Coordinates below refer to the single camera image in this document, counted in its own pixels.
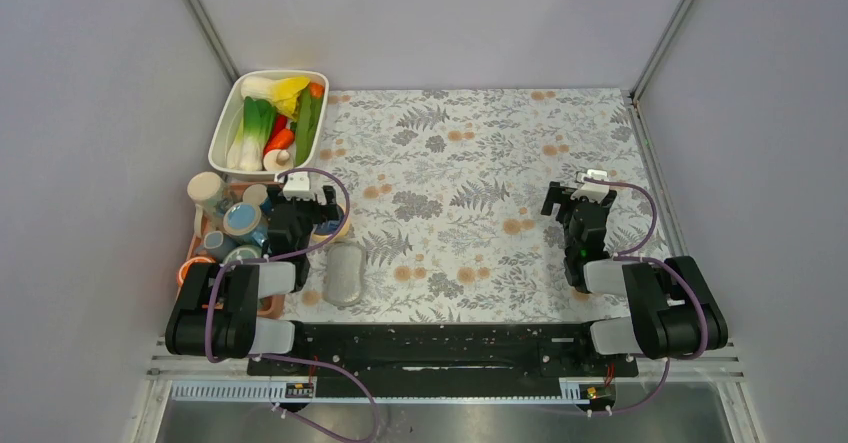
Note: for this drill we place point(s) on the green glazed mug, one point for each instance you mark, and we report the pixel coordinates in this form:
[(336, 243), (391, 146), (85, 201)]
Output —
[(243, 252)]

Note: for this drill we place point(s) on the blue butterfly mug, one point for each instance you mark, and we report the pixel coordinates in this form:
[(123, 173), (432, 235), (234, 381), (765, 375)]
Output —
[(246, 223)]

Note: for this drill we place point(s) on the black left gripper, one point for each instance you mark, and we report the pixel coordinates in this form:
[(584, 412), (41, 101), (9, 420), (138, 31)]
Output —
[(323, 212)]

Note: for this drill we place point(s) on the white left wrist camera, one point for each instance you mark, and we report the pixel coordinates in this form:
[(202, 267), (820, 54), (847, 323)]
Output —
[(297, 186)]

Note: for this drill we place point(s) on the toy napa cabbage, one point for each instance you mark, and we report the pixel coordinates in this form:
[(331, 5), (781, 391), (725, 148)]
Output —
[(282, 94)]

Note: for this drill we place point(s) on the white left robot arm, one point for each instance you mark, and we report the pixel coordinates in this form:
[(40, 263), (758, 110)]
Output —
[(216, 313)]

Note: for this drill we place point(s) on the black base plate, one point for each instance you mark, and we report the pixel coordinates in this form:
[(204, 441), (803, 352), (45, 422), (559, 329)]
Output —
[(460, 360)]

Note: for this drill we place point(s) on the toy green cucumber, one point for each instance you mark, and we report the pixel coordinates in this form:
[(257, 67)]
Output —
[(309, 112)]

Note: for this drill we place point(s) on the pink plastic tray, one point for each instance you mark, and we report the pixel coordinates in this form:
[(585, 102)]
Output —
[(270, 307)]

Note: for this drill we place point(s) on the floral table mat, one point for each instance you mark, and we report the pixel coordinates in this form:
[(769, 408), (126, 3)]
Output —
[(447, 190)]

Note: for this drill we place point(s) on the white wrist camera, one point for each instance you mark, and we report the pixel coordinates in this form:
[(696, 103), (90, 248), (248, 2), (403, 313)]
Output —
[(592, 186), (297, 186)]

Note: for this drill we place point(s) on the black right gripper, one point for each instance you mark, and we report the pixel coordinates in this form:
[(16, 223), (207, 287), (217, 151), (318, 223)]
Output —
[(559, 195)]

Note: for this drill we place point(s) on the toy bok choy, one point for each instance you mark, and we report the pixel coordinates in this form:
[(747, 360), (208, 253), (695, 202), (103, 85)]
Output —
[(246, 151)]

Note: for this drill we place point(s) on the toy carrot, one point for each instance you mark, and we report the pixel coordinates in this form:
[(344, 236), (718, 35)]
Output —
[(316, 90)]

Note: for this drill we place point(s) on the toy red pepper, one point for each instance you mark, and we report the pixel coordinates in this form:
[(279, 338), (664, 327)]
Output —
[(281, 136)]

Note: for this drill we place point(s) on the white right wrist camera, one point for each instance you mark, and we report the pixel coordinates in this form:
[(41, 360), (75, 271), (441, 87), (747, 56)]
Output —
[(592, 186)]

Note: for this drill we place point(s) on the white vegetable tub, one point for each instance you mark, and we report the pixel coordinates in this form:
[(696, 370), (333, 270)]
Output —
[(231, 117)]

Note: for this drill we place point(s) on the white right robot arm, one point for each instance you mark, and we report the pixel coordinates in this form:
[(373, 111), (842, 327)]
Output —
[(672, 312)]

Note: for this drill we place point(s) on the dark blue ribbed cup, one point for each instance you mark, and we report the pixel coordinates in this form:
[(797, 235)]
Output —
[(257, 194)]

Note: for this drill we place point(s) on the toy mushroom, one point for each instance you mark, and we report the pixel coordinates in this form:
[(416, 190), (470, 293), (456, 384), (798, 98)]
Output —
[(278, 160)]

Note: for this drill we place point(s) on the small grey cup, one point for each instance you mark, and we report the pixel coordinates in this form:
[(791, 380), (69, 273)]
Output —
[(215, 244)]

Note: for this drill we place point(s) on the beige seahorse mug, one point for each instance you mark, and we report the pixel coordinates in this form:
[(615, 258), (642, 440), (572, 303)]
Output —
[(210, 196)]

